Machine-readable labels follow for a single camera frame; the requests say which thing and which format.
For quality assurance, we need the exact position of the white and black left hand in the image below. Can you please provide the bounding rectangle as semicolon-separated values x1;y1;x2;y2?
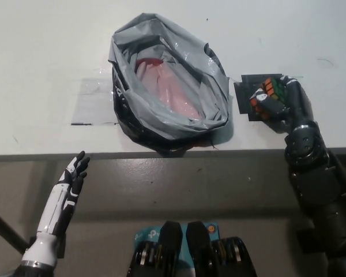
20;150;91;268

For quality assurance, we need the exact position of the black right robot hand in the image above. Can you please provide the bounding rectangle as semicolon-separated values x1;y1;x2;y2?
250;74;317;135

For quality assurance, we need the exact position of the rubik's cube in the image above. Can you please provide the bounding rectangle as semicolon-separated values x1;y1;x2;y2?
249;76;289;121

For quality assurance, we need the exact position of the grey plastic bag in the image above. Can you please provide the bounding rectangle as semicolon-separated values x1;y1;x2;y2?
108;13;231;158

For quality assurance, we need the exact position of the black diagonal strut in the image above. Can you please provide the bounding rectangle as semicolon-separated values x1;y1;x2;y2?
0;204;29;255

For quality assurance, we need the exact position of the black tape square marker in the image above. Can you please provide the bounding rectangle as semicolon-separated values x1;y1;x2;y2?
233;73;288;122

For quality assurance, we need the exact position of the clear tape patch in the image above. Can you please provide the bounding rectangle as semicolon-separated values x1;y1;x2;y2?
70;77;122;127

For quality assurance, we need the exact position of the pink plastic sheet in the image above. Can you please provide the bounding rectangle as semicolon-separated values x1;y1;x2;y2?
137;63;202;119

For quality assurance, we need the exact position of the black and teal robot torso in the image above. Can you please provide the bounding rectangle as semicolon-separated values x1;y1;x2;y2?
126;221;259;277

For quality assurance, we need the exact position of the red plastic piece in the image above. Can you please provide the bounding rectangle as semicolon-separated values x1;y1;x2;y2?
135;57;164;74

